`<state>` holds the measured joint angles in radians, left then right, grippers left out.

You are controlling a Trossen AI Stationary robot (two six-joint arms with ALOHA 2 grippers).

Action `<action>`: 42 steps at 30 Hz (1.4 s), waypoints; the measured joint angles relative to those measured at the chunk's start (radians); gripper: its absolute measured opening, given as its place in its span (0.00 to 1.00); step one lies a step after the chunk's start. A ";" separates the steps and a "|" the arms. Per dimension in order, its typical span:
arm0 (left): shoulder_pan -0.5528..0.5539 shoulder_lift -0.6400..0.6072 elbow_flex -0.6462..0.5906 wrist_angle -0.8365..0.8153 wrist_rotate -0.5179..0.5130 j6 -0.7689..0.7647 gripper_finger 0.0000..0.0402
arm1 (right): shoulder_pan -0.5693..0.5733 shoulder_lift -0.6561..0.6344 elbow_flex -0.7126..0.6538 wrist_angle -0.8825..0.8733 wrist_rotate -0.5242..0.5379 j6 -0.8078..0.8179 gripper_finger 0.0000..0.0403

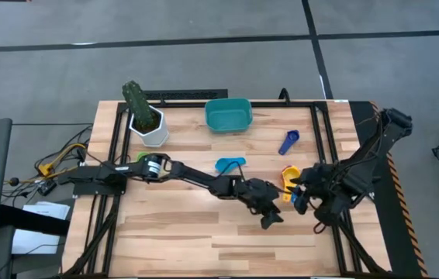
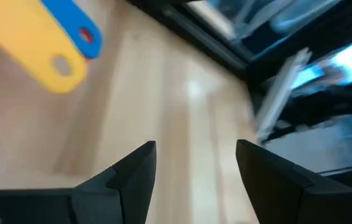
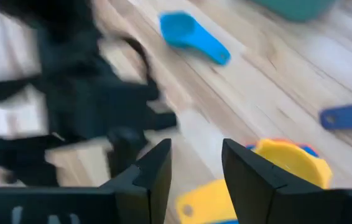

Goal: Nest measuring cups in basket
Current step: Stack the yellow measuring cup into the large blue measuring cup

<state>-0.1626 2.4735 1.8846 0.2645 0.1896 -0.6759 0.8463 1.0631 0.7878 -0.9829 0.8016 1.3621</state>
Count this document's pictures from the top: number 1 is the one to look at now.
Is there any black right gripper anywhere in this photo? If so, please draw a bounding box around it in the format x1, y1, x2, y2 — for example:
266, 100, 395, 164
289, 162, 351, 224

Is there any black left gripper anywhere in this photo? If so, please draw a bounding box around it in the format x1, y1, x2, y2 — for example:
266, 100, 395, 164
238, 177, 285, 231

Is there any yellow measuring cup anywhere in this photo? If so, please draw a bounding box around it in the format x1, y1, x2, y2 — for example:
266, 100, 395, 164
281, 165, 302, 204

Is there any small indigo measuring cup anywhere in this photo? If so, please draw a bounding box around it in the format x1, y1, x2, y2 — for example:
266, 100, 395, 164
278, 129, 301, 156

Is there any light blue measuring cup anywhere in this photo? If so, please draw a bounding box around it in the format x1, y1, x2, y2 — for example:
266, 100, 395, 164
214, 156, 247, 174

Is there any teal plastic basket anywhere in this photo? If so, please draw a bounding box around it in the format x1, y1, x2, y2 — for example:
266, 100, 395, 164
204, 97, 254, 135

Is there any black mat with hazard stripes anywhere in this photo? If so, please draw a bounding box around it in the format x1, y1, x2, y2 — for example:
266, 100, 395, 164
349, 100, 430, 278

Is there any white hexagonal plant pot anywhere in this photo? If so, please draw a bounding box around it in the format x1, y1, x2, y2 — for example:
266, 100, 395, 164
128, 105, 171, 149

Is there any green cactus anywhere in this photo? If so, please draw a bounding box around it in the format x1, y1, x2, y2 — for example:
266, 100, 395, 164
121, 80, 157, 131

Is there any white paper sheet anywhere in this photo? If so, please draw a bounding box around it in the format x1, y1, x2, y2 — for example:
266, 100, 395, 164
11, 201, 71, 256

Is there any black aluminium table frame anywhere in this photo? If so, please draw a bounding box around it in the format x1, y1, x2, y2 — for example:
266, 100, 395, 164
60, 98, 391, 278

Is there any yellow cable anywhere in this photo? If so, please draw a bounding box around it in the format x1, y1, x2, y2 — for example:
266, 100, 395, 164
37, 143, 85, 177

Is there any black cable bundle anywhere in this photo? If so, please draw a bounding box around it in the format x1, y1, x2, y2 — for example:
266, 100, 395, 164
4, 123, 93, 199

